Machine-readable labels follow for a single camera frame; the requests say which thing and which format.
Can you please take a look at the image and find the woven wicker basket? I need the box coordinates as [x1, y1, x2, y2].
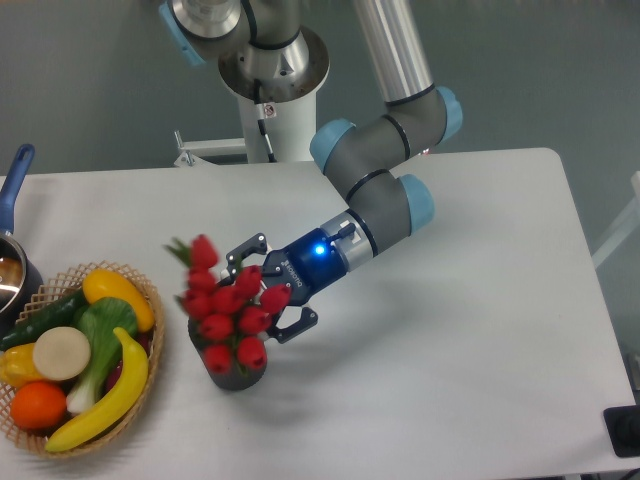
[1, 261, 165, 459]

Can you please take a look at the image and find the black device at edge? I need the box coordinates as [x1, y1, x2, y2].
[603, 405, 639, 458]

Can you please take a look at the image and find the green plastic cucumber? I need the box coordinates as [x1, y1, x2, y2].
[1, 290, 88, 352]

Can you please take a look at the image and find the yellow plastic squash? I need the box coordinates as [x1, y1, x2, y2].
[82, 269, 155, 333]

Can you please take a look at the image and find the red tulip bouquet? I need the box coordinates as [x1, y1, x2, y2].
[166, 235, 291, 373]

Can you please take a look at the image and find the green plastic bok choy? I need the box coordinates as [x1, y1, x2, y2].
[66, 297, 138, 416]

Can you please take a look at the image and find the dark grey ribbed vase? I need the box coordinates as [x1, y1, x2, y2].
[188, 319, 267, 391]

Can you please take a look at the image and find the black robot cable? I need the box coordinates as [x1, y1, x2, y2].
[252, 78, 278, 164]

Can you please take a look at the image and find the orange plastic orange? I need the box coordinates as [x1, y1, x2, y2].
[10, 381, 67, 430]

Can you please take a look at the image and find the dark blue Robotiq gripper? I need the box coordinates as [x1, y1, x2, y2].
[219, 228, 347, 344]

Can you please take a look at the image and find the yellow plastic banana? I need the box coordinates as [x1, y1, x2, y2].
[45, 327, 149, 453]

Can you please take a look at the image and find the beige round slice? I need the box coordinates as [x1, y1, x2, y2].
[32, 327, 91, 381]

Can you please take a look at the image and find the yellow plastic bell pepper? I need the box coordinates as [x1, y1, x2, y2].
[1, 343, 45, 388]

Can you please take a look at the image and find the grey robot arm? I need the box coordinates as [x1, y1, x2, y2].
[159, 1, 463, 342]

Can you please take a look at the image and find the blue handled saucepan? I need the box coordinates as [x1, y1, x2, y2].
[1, 144, 43, 336]

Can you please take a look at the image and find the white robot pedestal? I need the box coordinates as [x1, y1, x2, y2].
[174, 90, 317, 167]

